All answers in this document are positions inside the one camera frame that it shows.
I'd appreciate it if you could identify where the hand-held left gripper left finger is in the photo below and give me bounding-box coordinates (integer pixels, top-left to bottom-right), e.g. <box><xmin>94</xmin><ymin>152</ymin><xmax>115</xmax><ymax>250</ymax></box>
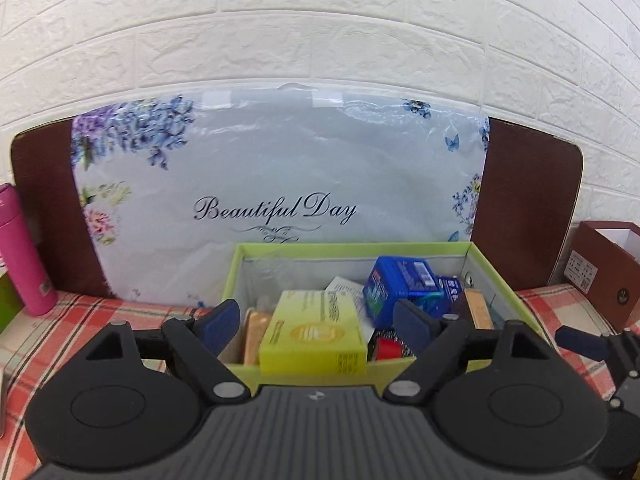
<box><xmin>65</xmin><ymin>299</ymin><xmax>251</xmax><ymax>404</ymax></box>

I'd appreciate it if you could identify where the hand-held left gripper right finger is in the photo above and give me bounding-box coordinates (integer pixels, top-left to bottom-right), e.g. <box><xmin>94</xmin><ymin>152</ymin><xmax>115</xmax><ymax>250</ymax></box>
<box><xmin>384</xmin><ymin>299</ymin><xmax>566</xmax><ymax>404</ymax></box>

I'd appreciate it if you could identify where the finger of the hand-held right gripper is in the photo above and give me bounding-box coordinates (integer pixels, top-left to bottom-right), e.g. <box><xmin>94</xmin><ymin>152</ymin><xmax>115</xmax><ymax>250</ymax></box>
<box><xmin>556</xmin><ymin>326</ymin><xmax>609</xmax><ymax>362</ymax></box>

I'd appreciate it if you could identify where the red tape roll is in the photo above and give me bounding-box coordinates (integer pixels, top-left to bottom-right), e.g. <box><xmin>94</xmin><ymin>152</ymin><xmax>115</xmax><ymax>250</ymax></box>
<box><xmin>374</xmin><ymin>336</ymin><xmax>417</xmax><ymax>361</ymax></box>

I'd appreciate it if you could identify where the tan box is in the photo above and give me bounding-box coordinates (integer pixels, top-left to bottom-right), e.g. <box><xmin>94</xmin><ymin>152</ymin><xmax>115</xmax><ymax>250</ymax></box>
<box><xmin>243</xmin><ymin>310</ymin><xmax>274</xmax><ymax>365</ymax></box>

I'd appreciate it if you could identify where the blue mint tub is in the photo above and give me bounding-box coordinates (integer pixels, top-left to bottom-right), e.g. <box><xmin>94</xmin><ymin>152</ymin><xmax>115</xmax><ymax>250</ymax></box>
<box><xmin>362</xmin><ymin>256</ymin><xmax>444</xmax><ymax>332</ymax></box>

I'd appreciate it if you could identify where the gold box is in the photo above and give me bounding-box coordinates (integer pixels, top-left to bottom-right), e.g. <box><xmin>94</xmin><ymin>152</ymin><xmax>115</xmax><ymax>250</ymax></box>
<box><xmin>462</xmin><ymin>287</ymin><xmax>494</xmax><ymax>332</ymax></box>

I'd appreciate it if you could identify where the white medicine box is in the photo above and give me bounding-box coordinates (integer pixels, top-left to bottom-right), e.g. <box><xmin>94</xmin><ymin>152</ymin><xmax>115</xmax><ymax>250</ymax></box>
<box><xmin>325</xmin><ymin>276</ymin><xmax>366</xmax><ymax>307</ymax></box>

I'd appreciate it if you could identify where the yellow-green medicine box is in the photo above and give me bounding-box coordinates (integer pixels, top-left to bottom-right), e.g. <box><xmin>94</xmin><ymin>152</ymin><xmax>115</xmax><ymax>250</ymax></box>
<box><xmin>259</xmin><ymin>290</ymin><xmax>369</xmax><ymax>375</ymax></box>

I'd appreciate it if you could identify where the green cardboard box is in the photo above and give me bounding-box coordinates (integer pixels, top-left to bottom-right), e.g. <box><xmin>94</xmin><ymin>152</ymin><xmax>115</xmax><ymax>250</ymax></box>
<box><xmin>220</xmin><ymin>241</ymin><xmax>532</xmax><ymax>392</ymax></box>

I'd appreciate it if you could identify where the brown cardboard box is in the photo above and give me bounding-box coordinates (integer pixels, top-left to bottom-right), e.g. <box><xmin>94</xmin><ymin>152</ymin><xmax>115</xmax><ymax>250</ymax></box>
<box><xmin>562</xmin><ymin>221</ymin><xmax>640</xmax><ymax>332</ymax></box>

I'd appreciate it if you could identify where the plaid cloth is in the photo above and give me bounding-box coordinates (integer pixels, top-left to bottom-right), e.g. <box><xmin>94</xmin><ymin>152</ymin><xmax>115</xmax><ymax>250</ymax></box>
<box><xmin>0</xmin><ymin>282</ymin><xmax>640</xmax><ymax>480</ymax></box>

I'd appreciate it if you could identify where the floral printed plastic package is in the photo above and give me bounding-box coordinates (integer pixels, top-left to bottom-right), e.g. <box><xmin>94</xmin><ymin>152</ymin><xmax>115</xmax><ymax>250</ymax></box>
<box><xmin>70</xmin><ymin>82</ymin><xmax>491</xmax><ymax>311</ymax></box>

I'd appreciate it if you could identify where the pink thermos bottle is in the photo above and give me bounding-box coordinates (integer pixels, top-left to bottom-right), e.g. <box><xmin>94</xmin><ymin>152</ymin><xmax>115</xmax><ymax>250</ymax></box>
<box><xmin>0</xmin><ymin>183</ymin><xmax>59</xmax><ymax>317</ymax></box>

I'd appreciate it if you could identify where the dark green box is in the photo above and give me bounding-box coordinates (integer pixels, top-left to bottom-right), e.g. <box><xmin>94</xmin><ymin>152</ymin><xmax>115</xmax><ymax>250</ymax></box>
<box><xmin>0</xmin><ymin>269</ymin><xmax>24</xmax><ymax>334</ymax></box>

